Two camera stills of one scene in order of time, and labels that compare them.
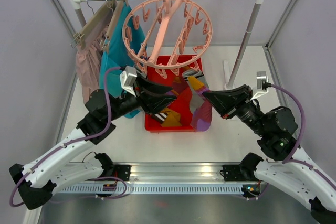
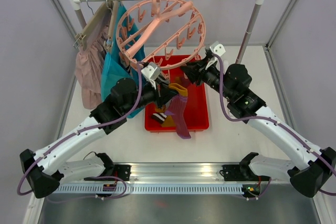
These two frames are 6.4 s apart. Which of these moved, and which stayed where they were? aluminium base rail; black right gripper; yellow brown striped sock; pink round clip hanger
Moved: pink round clip hanger; black right gripper
Stayed: aluminium base rail; yellow brown striped sock
